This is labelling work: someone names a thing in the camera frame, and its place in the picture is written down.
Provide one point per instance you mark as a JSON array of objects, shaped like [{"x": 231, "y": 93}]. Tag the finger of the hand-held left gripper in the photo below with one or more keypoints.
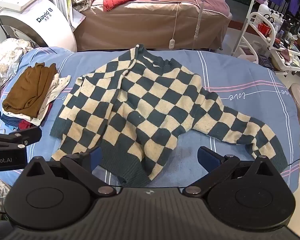
[{"x": 17, "y": 137}]

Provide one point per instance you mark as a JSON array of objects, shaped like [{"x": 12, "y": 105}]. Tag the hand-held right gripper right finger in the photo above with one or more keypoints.
[{"x": 207, "y": 158}]

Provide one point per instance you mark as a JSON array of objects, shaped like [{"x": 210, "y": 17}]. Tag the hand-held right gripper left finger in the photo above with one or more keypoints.
[{"x": 96, "y": 156}]

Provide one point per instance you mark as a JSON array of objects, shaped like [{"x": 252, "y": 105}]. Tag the checkered knit sweater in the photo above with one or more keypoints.
[{"x": 145, "y": 105}]

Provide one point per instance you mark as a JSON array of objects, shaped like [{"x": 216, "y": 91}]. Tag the dark striped folded clothes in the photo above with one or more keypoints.
[{"x": 27, "y": 125}]

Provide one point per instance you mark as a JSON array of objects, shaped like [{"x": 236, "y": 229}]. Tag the dark blue striped garment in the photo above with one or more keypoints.
[{"x": 9, "y": 123}]

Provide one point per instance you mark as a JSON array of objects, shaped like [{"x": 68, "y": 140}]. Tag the brown folded garment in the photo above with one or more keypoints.
[{"x": 27, "y": 92}]

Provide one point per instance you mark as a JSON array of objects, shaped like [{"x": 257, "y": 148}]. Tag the white dotted garment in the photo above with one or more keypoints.
[{"x": 58, "y": 85}]

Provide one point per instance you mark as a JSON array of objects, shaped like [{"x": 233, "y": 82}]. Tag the blue striped bed sheet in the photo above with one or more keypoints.
[{"x": 240, "y": 75}]

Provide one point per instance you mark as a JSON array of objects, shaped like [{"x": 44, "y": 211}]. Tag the white beauty machine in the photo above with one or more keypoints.
[{"x": 40, "y": 26}]

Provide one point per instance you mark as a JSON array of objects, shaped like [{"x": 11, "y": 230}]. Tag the white trolley cart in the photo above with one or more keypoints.
[{"x": 280, "y": 52}]

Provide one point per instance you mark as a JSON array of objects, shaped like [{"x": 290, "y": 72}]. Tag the clear plastic tube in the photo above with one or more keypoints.
[{"x": 198, "y": 25}]

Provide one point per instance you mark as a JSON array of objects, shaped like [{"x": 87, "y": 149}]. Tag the red cup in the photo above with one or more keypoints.
[{"x": 264, "y": 28}]

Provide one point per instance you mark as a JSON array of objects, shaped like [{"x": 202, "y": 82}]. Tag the white metal stand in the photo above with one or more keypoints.
[{"x": 248, "y": 17}]

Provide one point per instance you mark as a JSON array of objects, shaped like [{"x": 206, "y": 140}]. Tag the row of dark bottles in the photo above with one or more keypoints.
[{"x": 286, "y": 26}]

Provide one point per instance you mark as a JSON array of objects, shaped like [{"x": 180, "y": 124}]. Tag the white pump bottle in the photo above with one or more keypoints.
[{"x": 263, "y": 8}]

